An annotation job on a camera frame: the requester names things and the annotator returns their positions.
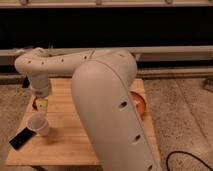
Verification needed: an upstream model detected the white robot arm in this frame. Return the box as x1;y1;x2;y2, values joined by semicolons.
15;48;162;171

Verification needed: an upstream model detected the dark red small object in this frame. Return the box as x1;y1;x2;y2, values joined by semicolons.
32;97;37;110

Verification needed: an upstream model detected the black smartphone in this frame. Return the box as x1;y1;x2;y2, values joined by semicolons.
9;127;35;150

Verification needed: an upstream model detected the wooden board table top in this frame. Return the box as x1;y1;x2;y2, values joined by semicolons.
6;78;161;168

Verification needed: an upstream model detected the orange bowl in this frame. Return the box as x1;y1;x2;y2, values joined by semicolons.
131;91;146;117

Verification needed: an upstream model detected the black cable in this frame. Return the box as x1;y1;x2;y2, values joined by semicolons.
165;150;213;171

